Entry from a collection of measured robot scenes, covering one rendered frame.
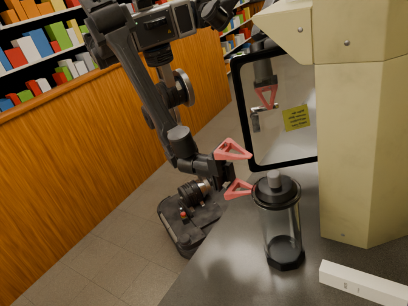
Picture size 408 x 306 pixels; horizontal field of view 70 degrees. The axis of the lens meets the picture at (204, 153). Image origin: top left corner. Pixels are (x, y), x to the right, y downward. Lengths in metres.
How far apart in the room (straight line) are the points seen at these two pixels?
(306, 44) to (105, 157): 2.25
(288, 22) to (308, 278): 0.57
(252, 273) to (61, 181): 1.91
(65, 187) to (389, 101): 2.25
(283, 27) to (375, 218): 0.48
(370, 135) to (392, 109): 0.06
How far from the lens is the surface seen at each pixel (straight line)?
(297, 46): 0.60
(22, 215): 2.41
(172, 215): 2.10
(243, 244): 0.86
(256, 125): 0.90
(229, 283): 0.80
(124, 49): 0.79
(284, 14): 0.59
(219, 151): 0.64
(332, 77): 0.60
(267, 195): 0.63
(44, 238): 2.54
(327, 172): 0.71
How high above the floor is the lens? 1.60
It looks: 31 degrees down
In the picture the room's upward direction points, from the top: 16 degrees counter-clockwise
